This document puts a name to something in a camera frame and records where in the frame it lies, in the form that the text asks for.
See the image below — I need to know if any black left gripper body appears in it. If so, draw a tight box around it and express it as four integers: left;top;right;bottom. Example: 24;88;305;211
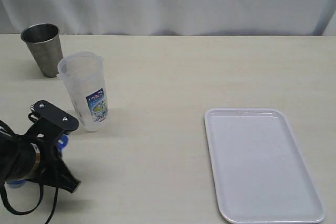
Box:
28;140;62;186

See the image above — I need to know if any blue container lid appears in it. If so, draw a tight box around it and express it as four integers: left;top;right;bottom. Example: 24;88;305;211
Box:
6;135;69;188

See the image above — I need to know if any steel cup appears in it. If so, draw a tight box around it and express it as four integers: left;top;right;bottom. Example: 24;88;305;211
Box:
20;23;64;78

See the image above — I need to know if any clear plastic tall container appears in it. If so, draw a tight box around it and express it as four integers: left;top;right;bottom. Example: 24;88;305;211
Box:
57;51;108;132

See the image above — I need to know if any white plastic tray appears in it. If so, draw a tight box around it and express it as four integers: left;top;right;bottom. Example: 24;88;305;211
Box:
204;108;326;223

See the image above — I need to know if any black cable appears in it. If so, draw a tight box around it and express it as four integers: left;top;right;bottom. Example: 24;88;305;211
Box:
0;179;60;224

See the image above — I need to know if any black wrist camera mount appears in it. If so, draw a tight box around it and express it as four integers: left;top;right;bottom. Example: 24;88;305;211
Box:
25;100;79;145

